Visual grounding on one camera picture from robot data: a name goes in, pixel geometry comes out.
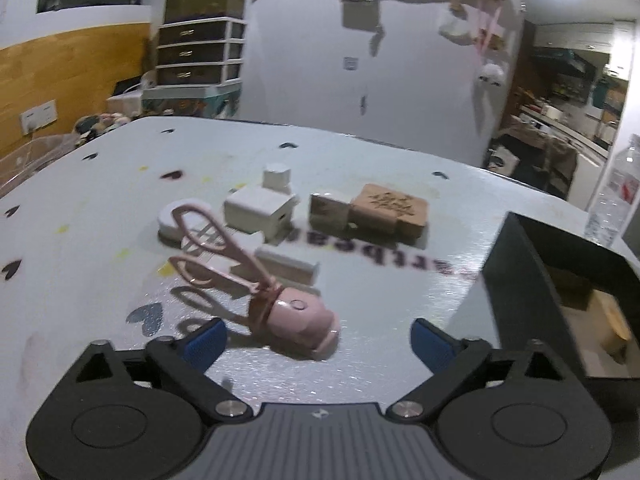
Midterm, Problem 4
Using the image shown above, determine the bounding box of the black storage box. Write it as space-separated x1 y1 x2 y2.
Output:
482 212 639 411

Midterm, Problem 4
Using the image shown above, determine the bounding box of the beige wooden block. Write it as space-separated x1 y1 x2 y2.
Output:
588 290 632 356

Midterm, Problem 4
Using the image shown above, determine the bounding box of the pink eyelash curler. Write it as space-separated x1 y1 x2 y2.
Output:
168 214 284 330

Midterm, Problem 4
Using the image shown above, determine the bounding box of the pink round case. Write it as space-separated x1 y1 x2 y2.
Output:
264 287 340 360

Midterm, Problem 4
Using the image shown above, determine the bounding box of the white flat bar block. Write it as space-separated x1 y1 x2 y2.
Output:
254 246 320 286

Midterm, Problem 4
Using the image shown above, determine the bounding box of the brown engraved wooden box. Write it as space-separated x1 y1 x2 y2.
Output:
349 183 428 240

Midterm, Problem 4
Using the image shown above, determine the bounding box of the white house-shaped block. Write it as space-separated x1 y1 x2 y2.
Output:
224 185 297 242

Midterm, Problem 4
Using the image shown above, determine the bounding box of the beige rectangular block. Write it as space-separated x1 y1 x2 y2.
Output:
308 190 352 232

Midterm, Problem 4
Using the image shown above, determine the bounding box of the small white cube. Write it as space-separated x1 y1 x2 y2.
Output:
262 162 292 195

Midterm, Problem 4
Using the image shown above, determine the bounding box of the chair with brown jacket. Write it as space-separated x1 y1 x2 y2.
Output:
484 122 578 200

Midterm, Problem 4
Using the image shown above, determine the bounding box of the clear plastic water bottle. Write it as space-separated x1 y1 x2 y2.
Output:
585 134 639 247

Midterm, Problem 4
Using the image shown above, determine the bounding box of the clear plastic bin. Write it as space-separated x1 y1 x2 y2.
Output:
0 133 80 197

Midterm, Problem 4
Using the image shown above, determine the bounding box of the white plush toy hanging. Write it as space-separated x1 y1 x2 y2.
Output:
477 62 506 87

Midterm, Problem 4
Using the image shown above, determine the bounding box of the white plastic drawer unit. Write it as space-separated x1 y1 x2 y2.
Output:
156 16 246 86

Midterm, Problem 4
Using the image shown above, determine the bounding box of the wall power outlet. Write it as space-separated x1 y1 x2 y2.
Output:
20 100 58 136

